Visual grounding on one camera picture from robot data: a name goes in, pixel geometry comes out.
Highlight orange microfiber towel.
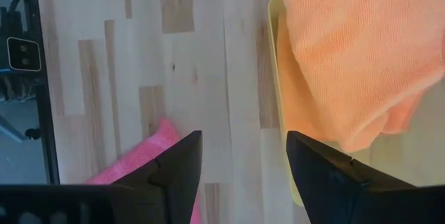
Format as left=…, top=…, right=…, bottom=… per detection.
left=280, top=0, right=445, bottom=154
left=277, top=18, right=423, bottom=141

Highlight black table-level camera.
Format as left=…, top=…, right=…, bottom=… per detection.
left=0, top=6, right=42, bottom=75

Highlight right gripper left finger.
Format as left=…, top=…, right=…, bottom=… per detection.
left=0, top=129, right=203, bottom=224

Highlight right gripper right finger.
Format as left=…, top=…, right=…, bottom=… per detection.
left=285, top=130, right=445, bottom=224

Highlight black aluminium table frame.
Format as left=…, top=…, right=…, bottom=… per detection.
left=20, top=0, right=60, bottom=186

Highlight yellow translucent plastic bin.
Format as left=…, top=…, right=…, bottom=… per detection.
left=266, top=0, right=445, bottom=207

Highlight pink microfiber towel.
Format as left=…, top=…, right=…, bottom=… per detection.
left=85, top=118, right=203, bottom=224

